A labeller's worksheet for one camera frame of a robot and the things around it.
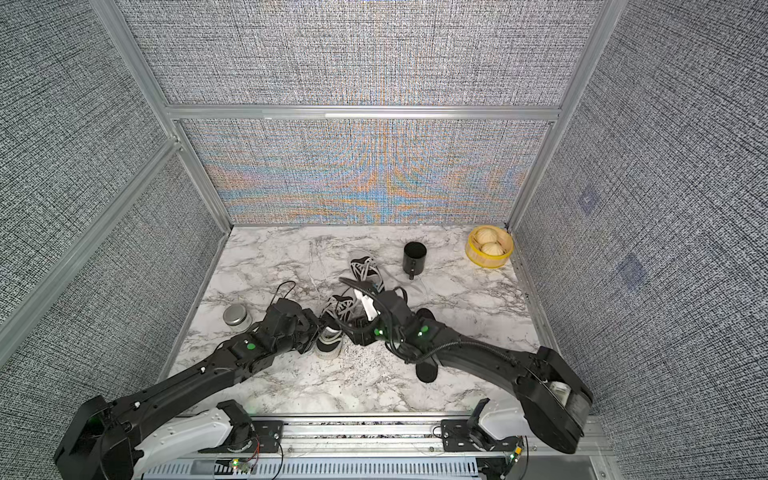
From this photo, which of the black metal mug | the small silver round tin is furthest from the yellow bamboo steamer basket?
the small silver round tin

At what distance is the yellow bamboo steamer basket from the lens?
1064 mm

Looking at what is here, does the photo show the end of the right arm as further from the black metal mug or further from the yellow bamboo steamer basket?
the yellow bamboo steamer basket

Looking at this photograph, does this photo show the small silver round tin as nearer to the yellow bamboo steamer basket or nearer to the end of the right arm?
the end of the right arm
